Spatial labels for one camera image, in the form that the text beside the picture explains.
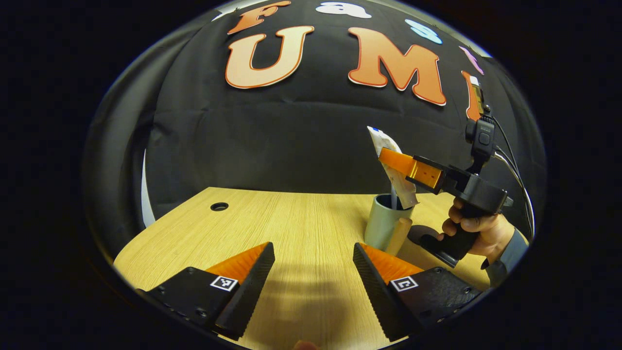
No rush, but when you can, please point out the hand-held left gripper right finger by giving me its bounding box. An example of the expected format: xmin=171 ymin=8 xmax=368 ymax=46
xmin=353 ymin=242 xmax=483 ymax=342

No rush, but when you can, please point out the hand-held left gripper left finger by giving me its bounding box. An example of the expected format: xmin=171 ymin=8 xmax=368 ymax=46
xmin=135 ymin=242 xmax=276 ymax=341

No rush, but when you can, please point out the white toothpaste tube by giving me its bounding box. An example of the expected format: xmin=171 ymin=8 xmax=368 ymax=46
xmin=367 ymin=126 xmax=418 ymax=210

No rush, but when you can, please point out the dark round coaster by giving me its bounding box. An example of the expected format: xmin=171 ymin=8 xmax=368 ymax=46
xmin=407 ymin=225 xmax=445 ymax=251

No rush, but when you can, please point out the pale blue cup wooden handle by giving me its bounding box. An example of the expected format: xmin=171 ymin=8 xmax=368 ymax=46
xmin=364 ymin=193 xmax=415 ymax=257

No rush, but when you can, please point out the wooden desktop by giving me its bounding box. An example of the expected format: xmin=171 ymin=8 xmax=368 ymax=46
xmin=113 ymin=187 xmax=491 ymax=350

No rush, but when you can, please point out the black backdrop cloth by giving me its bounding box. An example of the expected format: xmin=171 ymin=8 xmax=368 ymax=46
xmin=83 ymin=0 xmax=547 ymax=253

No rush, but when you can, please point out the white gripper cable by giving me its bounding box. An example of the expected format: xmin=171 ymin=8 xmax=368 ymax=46
xmin=493 ymin=152 xmax=536 ymax=239

